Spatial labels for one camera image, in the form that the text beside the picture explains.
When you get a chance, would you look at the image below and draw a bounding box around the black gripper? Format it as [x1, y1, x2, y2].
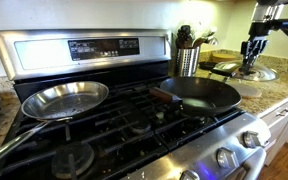
[239, 34, 269, 75]

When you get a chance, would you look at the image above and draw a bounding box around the glass lid with steel rim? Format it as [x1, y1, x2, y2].
[232, 60, 280, 83]

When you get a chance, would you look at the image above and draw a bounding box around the silver stove knob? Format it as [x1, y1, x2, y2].
[242, 130, 262, 150]
[179, 169, 201, 180]
[215, 146, 240, 170]

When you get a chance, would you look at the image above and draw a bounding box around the stainless steel gas stove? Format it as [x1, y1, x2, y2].
[0, 28, 272, 180]

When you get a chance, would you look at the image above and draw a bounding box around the stack of round wooden boards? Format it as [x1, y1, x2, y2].
[211, 51, 239, 64]

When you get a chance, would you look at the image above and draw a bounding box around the round cork trivet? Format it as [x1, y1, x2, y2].
[226, 82, 263, 100]

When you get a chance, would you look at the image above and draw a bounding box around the small black skillet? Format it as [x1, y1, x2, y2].
[198, 61, 218, 71]

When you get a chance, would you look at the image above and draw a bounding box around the shiny metal ladle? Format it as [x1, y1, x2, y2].
[203, 30, 219, 47]

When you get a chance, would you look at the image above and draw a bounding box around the large black frying pan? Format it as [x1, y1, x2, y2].
[149, 76, 243, 117]

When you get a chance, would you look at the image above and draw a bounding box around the dark wooden spatula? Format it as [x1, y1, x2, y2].
[192, 33, 209, 49]

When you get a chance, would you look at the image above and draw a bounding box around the perforated steel utensil holder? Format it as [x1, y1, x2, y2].
[174, 46, 201, 78]

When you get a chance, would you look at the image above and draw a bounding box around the white drawer cabinet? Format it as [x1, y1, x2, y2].
[257, 89, 288, 168]

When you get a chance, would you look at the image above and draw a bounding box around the black slotted utensil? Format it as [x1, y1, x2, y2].
[175, 24, 194, 50]

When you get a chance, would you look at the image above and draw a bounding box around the stainless steel frying pan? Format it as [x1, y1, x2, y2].
[0, 80, 110, 175]

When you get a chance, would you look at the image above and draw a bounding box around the silver drawer handle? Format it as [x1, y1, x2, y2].
[275, 107, 288, 118]

